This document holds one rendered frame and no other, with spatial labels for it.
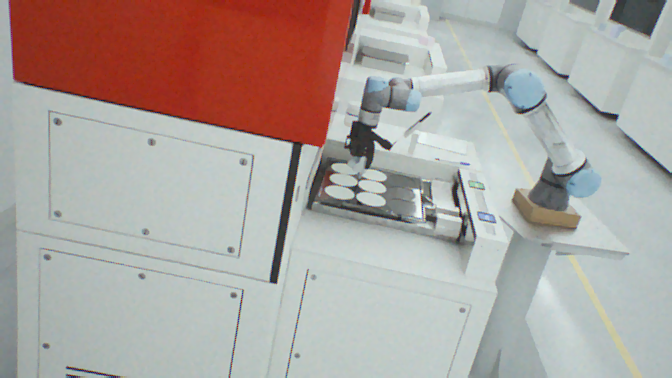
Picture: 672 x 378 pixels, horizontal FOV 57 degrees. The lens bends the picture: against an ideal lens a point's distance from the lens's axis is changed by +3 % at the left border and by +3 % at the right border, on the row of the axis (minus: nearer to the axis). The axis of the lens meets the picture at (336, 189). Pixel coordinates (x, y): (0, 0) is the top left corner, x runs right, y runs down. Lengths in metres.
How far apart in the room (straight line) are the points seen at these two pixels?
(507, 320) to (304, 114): 1.53
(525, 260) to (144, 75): 1.64
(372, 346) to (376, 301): 0.17
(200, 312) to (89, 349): 0.36
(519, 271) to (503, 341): 0.34
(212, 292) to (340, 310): 0.43
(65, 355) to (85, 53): 0.89
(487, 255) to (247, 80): 0.89
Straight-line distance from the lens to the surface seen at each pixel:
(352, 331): 1.93
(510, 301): 2.60
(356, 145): 2.03
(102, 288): 1.79
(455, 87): 2.17
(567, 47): 10.56
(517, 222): 2.37
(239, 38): 1.40
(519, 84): 2.06
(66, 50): 1.56
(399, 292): 1.84
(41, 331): 1.95
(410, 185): 2.20
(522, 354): 2.88
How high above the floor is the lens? 1.73
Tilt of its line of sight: 24 degrees down
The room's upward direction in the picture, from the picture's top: 12 degrees clockwise
